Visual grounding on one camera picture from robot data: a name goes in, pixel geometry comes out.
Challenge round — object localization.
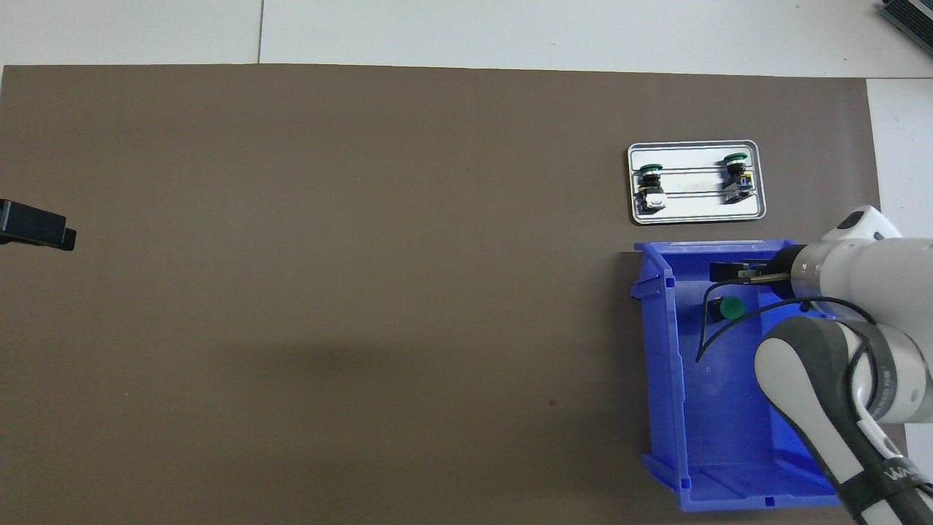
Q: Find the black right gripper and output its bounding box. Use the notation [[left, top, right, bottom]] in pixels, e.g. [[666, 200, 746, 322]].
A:
[[709, 246, 803, 300]]

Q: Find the green push button switch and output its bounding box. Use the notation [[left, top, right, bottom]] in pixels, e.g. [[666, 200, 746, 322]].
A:
[[722, 152, 755, 203], [706, 295, 746, 323], [633, 162, 668, 214]]

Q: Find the silver metal tray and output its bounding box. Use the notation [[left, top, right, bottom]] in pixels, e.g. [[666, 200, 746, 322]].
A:
[[627, 139, 768, 225]]

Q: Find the brown paper table mat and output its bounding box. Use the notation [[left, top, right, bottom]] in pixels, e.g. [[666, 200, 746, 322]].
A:
[[0, 63, 918, 525]]

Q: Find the grey ribbed device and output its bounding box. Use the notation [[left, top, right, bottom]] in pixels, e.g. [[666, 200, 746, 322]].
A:
[[878, 0, 933, 44]]

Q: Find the blue plastic storage bin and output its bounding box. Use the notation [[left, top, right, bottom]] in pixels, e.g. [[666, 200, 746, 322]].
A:
[[630, 238, 859, 513]]

